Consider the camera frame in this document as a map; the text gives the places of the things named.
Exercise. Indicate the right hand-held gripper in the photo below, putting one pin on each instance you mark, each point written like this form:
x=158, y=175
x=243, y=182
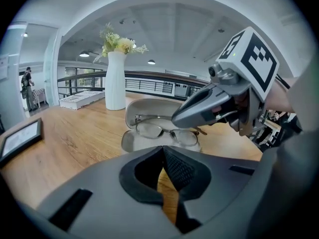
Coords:
x=251, y=58

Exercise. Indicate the clear-framed glasses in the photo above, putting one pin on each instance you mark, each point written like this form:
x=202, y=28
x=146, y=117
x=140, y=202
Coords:
x=159, y=131

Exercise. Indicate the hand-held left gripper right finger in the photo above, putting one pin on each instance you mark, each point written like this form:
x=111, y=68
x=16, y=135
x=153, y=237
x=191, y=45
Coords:
x=219, y=203

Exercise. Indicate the patterned chair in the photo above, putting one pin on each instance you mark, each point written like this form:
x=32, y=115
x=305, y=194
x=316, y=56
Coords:
x=38, y=97

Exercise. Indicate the beige glasses case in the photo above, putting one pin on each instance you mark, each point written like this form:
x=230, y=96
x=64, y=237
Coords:
x=149, y=108

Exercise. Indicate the black picture frame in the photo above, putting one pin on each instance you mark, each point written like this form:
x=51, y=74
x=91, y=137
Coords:
x=22, y=138

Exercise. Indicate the round ceiling lamp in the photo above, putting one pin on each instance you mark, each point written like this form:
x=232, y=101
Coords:
x=151, y=62
x=84, y=54

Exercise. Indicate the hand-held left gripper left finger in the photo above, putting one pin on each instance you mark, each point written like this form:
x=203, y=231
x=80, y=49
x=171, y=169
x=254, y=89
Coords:
x=99, y=195

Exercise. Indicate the white patterned box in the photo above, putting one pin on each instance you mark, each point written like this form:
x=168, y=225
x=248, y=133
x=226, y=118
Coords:
x=81, y=99

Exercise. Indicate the white ribbed vase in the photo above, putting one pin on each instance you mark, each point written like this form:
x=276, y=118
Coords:
x=115, y=83

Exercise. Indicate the person's grey shirt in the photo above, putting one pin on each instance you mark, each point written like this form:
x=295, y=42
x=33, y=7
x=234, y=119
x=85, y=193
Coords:
x=296, y=173

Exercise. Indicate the person's right forearm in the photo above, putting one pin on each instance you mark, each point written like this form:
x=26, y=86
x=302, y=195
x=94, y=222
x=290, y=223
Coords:
x=280, y=96

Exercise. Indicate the black metal railing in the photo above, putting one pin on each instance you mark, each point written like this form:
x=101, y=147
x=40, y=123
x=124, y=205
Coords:
x=149, y=83

